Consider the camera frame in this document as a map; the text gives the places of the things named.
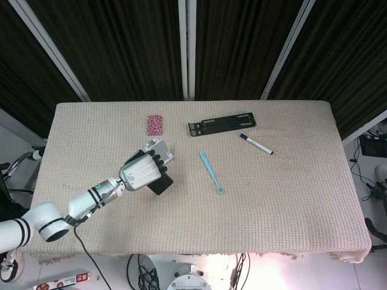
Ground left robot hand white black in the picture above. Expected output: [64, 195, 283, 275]
[117, 149, 169, 193]

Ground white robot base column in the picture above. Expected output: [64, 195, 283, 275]
[149, 254, 210, 290]

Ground white folding phone stand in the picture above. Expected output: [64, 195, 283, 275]
[144, 138, 175, 166]

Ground black folded laptop stand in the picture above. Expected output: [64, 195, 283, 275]
[187, 112, 257, 137]

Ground light blue toothbrush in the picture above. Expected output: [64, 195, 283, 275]
[198, 150, 225, 195]

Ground white marker blue cap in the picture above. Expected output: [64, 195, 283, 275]
[239, 133, 273, 155]

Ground black pleated curtain panel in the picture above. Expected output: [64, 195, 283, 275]
[195, 0, 304, 101]
[0, 0, 82, 139]
[267, 0, 387, 141]
[26, 0, 186, 102]

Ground red white printed carton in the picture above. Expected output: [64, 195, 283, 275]
[33, 268, 93, 290]

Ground beige waffle tablecloth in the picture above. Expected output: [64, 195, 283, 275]
[21, 100, 372, 266]

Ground wooden disposable chopsticks pair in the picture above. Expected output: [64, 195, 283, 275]
[252, 135, 286, 160]

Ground white black sneaker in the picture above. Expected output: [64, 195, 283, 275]
[0, 249, 25, 283]

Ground black equipment box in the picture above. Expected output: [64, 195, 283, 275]
[361, 135, 387, 157]

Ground white rounded device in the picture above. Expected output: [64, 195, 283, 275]
[374, 164, 387, 182]

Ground black chair base leg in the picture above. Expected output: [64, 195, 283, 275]
[364, 217, 387, 243]

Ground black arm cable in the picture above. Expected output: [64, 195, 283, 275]
[73, 193, 115, 290]

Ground black cable bundle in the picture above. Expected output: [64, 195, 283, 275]
[126, 253, 161, 290]

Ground grey metal frame chair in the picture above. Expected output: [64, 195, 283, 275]
[0, 146, 46, 194]

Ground white partition frame post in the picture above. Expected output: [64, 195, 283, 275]
[0, 107, 47, 146]
[177, 0, 197, 101]
[260, 0, 317, 100]
[8, 0, 91, 102]
[341, 110, 387, 146]

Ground black and red cables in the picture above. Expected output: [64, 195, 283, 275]
[230, 253, 252, 290]

